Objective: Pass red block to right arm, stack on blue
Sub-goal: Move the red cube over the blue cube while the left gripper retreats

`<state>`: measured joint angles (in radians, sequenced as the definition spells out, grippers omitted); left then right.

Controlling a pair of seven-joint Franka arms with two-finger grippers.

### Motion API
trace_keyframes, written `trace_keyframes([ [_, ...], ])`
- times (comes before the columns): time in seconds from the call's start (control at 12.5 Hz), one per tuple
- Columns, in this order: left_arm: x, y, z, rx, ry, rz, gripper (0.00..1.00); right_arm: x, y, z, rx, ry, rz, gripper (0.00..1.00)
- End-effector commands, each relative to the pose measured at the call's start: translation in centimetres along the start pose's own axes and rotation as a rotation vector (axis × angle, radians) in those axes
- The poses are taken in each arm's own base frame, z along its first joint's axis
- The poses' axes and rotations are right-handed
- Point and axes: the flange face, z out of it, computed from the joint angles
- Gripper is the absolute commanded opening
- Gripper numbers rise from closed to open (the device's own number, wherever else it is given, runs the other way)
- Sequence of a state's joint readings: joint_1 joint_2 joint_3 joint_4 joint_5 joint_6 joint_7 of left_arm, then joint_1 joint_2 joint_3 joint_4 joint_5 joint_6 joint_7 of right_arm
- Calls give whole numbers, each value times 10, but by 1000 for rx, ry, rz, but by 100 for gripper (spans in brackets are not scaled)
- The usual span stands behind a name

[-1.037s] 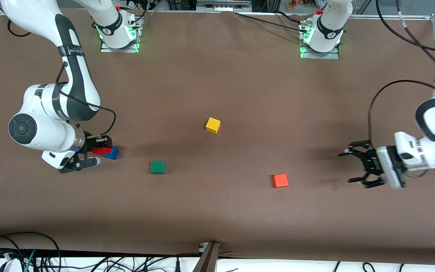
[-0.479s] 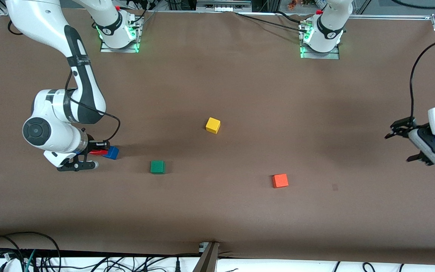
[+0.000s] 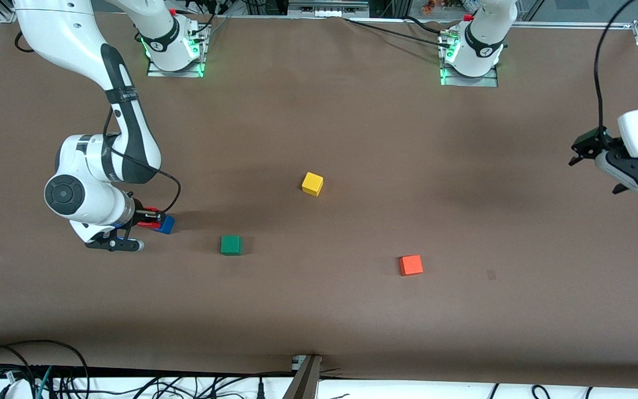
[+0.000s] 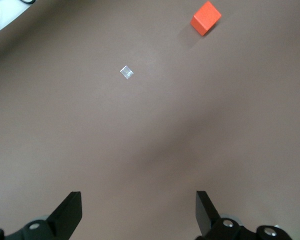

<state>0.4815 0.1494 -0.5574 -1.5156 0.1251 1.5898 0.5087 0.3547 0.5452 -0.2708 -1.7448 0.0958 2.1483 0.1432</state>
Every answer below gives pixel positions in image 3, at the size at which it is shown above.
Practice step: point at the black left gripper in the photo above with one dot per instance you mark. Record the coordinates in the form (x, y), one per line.
(595, 142)

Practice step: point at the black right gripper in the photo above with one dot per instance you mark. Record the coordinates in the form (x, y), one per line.
(139, 213)

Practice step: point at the red wooden block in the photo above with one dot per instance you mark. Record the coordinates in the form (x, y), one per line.
(152, 210)

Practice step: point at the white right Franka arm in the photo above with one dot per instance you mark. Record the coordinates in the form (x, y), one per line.
(86, 183)

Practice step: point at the blue wooden block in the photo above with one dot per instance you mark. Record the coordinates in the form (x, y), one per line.
(167, 224)

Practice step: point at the green wooden block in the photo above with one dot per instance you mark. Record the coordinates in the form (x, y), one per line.
(231, 244)

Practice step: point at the yellow wooden block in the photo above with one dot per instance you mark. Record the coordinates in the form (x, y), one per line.
(312, 183)

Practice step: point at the orange wooden block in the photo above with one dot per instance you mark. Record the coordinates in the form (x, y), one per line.
(411, 265)

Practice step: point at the black power plug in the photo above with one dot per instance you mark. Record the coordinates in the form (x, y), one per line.
(262, 388)

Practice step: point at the grey slanted beam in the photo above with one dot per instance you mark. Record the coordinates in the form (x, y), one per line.
(303, 382)

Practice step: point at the orange small figurine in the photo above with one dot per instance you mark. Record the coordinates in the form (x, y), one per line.
(431, 6)

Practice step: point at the white power strip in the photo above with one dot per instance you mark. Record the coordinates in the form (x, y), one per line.
(328, 8)

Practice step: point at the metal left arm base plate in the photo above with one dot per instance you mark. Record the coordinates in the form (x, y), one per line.
(490, 82)

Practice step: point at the black table edge rail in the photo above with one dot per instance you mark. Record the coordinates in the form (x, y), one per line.
(130, 372)

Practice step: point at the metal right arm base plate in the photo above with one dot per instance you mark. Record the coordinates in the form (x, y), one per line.
(200, 61)

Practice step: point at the small metal bracket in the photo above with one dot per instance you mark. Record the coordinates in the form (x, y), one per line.
(298, 362)

